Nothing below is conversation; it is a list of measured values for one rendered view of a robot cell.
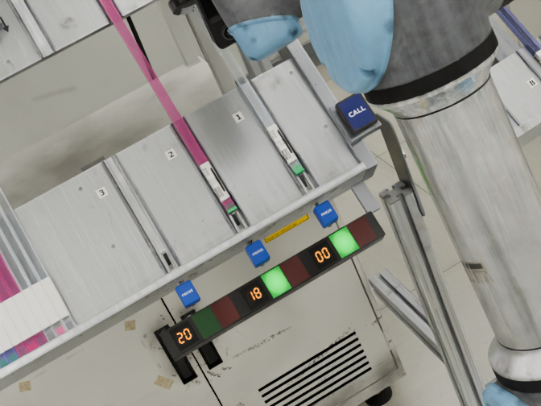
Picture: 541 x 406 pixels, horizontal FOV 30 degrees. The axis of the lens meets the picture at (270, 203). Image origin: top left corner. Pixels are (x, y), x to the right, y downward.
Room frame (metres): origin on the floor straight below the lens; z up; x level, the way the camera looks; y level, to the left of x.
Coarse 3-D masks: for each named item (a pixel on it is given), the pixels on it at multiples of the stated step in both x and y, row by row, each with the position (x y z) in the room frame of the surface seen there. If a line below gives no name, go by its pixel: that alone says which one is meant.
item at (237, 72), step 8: (200, 16) 1.40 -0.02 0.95; (200, 24) 1.40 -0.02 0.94; (208, 32) 1.38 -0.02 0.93; (216, 48) 1.37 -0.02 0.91; (224, 56) 1.35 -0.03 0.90; (232, 56) 1.35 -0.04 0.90; (232, 64) 1.34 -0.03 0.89; (232, 72) 1.33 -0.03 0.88; (240, 72) 1.33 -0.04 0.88; (240, 80) 1.32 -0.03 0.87; (240, 88) 1.32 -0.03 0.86; (248, 88) 1.31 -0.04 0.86; (248, 96) 1.30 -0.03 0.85; (256, 96) 1.30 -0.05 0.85; (256, 104) 1.29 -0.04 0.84; (256, 112) 1.29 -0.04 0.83; (264, 112) 1.28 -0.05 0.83; (264, 120) 1.27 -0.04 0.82; (272, 120) 1.27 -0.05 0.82; (296, 160) 1.23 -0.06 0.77; (296, 168) 1.22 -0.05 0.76; (296, 176) 1.22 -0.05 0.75
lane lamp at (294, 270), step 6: (294, 258) 1.16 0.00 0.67; (282, 264) 1.15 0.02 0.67; (288, 264) 1.15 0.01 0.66; (294, 264) 1.15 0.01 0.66; (300, 264) 1.15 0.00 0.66; (282, 270) 1.15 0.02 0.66; (288, 270) 1.15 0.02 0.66; (294, 270) 1.14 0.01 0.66; (300, 270) 1.14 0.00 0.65; (306, 270) 1.14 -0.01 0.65; (288, 276) 1.14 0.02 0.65; (294, 276) 1.14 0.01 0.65; (300, 276) 1.14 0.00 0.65; (306, 276) 1.13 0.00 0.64; (294, 282) 1.13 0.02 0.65; (300, 282) 1.13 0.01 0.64
